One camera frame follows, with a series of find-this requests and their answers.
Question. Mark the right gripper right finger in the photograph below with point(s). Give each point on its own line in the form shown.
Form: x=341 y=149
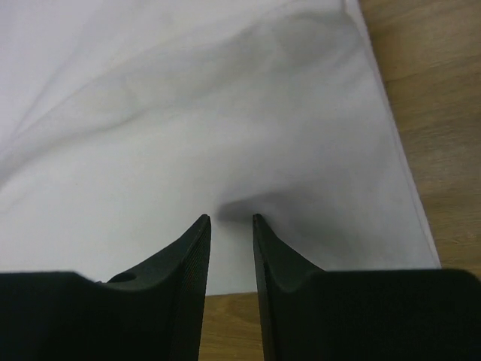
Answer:
x=307 y=313

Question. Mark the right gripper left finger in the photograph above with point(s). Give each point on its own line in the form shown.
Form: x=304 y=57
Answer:
x=152 y=311

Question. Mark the white t shirt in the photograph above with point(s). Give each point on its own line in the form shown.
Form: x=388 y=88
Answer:
x=124 y=121

